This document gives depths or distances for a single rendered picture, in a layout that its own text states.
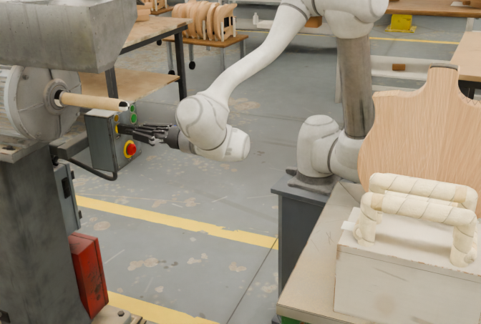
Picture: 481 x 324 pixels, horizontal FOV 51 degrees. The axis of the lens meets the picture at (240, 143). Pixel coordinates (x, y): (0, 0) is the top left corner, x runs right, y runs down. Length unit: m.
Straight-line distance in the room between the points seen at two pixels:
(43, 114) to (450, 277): 1.05
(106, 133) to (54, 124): 0.24
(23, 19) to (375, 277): 0.92
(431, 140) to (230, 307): 1.50
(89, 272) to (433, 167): 1.26
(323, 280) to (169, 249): 1.78
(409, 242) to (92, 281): 1.29
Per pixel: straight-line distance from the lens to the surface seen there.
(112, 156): 1.70
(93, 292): 2.05
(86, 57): 1.15
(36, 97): 1.42
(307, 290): 1.18
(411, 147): 1.30
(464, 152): 1.29
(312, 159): 1.93
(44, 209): 1.75
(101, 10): 1.15
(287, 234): 2.10
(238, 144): 1.44
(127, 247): 2.97
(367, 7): 1.51
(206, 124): 1.31
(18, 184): 1.65
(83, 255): 1.93
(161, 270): 2.77
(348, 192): 1.54
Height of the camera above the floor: 1.70
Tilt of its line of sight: 25 degrees down
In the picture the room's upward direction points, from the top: 2 degrees counter-clockwise
